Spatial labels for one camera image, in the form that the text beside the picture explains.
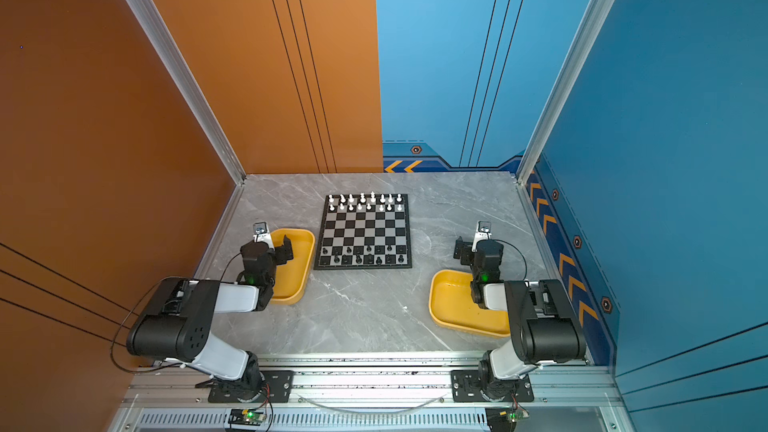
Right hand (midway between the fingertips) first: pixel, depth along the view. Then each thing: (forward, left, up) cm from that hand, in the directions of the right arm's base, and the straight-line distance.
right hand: (474, 239), depth 94 cm
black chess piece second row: (-1, +34, -4) cm, 34 cm away
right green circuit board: (-46, -1, -8) cm, 47 cm away
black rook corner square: (-6, +47, -3) cm, 48 cm away
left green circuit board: (-45, +61, -7) cm, 76 cm away
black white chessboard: (+5, +37, -3) cm, 38 cm away
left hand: (0, +64, +3) cm, 64 cm away
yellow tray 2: (-18, +8, -9) cm, 22 cm away
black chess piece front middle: (-5, +34, -3) cm, 34 cm away
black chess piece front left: (-5, +37, -3) cm, 37 cm away
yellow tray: (-11, +57, -5) cm, 58 cm away
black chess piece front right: (-6, +31, -3) cm, 31 cm away
